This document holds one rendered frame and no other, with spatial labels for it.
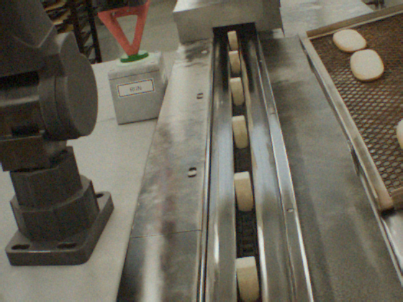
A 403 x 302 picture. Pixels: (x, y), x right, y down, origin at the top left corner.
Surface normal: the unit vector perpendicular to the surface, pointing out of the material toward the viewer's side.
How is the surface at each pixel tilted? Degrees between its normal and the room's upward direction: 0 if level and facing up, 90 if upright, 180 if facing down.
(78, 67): 90
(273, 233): 0
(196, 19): 90
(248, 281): 90
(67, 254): 90
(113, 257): 0
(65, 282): 0
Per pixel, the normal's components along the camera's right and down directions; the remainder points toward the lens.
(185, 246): -0.18, -0.91
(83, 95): 0.97, -0.09
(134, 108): -0.03, 0.37
